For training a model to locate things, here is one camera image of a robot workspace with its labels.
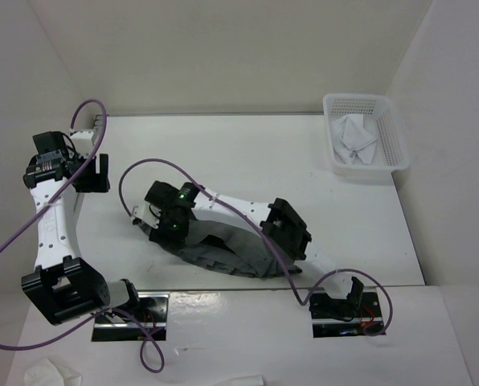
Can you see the grey pleated skirt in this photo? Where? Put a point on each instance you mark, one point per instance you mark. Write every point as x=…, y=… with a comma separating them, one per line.
x=224, y=249

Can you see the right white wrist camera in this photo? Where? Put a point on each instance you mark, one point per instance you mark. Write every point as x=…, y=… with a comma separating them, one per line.
x=146, y=214

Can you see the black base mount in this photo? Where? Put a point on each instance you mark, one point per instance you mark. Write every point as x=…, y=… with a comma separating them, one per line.
x=151, y=313
x=333, y=318

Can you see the crumpled white tissue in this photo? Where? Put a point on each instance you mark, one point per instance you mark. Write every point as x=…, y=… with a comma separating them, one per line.
x=49, y=372

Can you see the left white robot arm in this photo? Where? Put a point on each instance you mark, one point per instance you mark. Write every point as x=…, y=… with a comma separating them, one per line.
x=63, y=286

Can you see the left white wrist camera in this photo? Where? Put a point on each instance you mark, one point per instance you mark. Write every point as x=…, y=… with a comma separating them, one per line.
x=84, y=141

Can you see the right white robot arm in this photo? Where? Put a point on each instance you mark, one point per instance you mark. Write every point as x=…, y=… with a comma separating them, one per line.
x=283, y=232

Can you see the white plastic basket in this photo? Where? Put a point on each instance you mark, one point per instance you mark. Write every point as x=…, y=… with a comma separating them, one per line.
x=393, y=155

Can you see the white cloth in basket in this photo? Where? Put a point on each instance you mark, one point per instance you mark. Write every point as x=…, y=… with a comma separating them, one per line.
x=355, y=140

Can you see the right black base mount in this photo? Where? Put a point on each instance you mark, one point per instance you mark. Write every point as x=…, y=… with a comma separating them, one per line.
x=333, y=318

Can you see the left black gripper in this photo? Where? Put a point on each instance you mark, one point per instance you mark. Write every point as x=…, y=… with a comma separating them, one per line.
x=97, y=182

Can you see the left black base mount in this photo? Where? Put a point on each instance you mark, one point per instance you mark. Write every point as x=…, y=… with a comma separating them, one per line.
x=151, y=313

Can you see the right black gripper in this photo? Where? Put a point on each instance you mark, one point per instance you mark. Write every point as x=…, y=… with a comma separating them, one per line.
x=161, y=235

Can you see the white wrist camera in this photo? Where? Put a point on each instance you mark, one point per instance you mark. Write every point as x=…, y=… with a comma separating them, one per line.
x=146, y=214
x=84, y=141

